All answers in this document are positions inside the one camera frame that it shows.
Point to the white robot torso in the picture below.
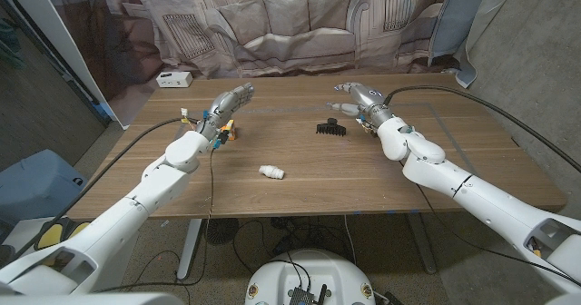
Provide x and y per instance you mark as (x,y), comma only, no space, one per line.
(313,268)

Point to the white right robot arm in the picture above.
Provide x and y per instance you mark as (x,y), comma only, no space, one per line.
(481,196)

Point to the white upright board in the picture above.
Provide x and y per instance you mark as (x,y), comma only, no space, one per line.
(59,32)

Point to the black claw hair clip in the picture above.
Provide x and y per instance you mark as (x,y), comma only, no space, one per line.
(331,129)

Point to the printed sofa room backdrop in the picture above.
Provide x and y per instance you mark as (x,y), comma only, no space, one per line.
(290,23)

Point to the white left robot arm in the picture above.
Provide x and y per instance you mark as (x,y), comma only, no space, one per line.
(127,209)

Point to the multicoloured puzzle cube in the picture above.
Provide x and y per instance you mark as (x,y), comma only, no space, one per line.
(231,130)

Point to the blue plastic bin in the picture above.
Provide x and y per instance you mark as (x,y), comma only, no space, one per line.
(36,187)

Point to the white power strip box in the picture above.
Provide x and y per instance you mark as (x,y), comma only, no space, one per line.
(174,79)

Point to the grey table leg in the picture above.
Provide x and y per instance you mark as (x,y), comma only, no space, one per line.
(422,246)

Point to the white table leg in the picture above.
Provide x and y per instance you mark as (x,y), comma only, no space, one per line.
(188,246)

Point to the person in blue jeans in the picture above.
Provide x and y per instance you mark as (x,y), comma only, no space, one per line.
(5,254)

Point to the yellow black foot pedal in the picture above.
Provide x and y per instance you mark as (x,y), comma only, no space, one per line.
(50,235)

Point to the black round fan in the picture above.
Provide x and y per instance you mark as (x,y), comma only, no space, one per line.
(220,231)

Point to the white pedal platform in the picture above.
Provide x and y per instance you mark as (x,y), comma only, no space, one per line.
(20,232)

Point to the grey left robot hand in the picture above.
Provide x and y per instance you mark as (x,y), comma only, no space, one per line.
(224,105)

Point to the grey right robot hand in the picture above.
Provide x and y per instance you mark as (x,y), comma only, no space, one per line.
(370,103)

